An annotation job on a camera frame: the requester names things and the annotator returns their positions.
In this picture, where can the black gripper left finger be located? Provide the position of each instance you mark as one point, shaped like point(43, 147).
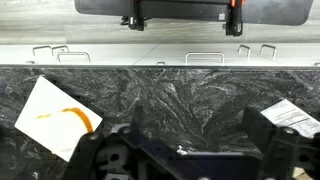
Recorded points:
point(140, 146)

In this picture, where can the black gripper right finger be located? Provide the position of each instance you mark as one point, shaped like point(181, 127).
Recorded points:
point(283, 153)

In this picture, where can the white printed paper box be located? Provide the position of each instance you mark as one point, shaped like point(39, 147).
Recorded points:
point(290, 116)

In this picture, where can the white bread slice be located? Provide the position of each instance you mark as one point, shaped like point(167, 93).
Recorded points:
point(66, 130)

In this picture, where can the white lower cabinet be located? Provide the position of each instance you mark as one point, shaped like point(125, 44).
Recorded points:
point(166, 56)

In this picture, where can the white square plate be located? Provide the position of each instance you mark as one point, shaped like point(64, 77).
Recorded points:
point(43, 100)

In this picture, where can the black clamp with orange trigger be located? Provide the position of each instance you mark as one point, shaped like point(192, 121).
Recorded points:
point(234, 20)

